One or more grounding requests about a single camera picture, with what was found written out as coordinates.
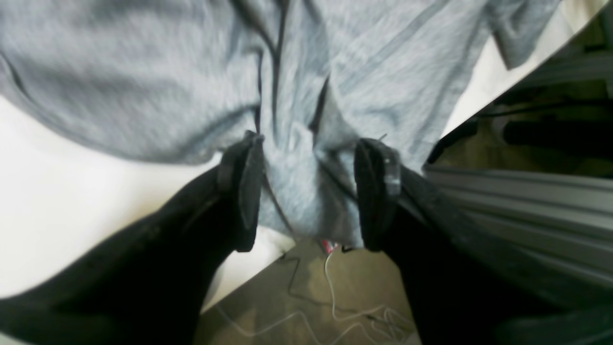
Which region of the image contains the grey t-shirt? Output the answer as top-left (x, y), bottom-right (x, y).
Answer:
top-left (1, 0), bottom-right (559, 245)

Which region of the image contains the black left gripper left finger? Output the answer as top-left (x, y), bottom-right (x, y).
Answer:
top-left (1, 131), bottom-right (264, 345)

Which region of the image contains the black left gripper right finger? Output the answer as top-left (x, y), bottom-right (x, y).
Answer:
top-left (354, 139), bottom-right (613, 345)

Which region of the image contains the aluminium table frame rail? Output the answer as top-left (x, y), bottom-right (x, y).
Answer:
top-left (423, 165), bottom-right (613, 286)

